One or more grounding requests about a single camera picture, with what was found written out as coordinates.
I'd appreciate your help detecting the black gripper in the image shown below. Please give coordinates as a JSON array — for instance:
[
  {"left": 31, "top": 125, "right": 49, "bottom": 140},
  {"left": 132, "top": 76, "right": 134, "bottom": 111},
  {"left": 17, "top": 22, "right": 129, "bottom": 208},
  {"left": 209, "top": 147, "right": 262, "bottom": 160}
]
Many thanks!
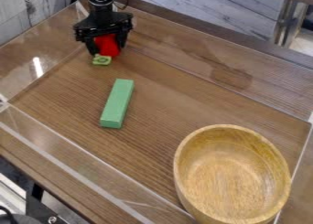
[{"left": 73, "top": 12, "right": 133, "bottom": 55}]

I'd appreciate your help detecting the red plush strawberry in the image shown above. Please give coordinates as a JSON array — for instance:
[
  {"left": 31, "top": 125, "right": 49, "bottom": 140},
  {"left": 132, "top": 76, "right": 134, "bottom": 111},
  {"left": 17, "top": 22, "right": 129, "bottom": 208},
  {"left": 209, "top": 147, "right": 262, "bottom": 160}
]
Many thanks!
[{"left": 92, "top": 34, "right": 120, "bottom": 66}]

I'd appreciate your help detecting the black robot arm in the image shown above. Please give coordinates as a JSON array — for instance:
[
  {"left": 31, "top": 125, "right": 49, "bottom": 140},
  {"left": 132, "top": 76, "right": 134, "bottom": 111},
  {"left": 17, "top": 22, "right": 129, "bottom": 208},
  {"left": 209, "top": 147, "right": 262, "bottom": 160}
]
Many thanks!
[{"left": 73, "top": 0, "right": 133, "bottom": 57}]

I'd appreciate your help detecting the green rectangular block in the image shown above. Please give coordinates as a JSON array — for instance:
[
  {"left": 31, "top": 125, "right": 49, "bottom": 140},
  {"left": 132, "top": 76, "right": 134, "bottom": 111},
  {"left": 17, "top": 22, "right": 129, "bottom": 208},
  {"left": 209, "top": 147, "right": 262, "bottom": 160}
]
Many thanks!
[{"left": 100, "top": 79, "right": 134, "bottom": 129}]

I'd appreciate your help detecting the background metal table leg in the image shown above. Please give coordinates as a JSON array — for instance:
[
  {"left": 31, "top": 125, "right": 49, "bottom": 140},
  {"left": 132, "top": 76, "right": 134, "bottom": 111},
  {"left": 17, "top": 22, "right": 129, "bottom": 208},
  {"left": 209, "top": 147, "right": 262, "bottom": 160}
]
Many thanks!
[{"left": 274, "top": 0, "right": 307, "bottom": 48}]

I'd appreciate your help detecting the wooden bowl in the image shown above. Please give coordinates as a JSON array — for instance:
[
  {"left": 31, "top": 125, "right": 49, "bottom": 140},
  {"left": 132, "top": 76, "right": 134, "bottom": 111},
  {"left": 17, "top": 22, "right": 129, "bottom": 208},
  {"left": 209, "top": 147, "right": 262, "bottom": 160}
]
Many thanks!
[{"left": 173, "top": 124, "right": 291, "bottom": 224}]

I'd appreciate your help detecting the clear acrylic corner bracket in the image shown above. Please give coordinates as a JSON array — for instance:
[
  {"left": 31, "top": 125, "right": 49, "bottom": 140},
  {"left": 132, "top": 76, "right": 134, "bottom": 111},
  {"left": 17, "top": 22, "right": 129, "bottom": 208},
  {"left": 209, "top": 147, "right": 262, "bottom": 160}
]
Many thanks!
[{"left": 74, "top": 1, "right": 89, "bottom": 20}]

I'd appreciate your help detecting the clear acrylic tray wall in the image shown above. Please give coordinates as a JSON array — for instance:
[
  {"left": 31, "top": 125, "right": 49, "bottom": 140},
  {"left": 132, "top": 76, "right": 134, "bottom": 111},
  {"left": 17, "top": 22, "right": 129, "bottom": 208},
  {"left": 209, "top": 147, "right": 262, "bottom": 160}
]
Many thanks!
[{"left": 0, "top": 95, "right": 193, "bottom": 224}]

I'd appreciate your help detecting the black cable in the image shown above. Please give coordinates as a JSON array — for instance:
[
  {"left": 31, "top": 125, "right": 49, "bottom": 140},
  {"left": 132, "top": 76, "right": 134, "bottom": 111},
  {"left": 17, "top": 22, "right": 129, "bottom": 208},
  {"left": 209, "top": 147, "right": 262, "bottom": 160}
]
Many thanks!
[{"left": 0, "top": 205, "right": 25, "bottom": 224}]

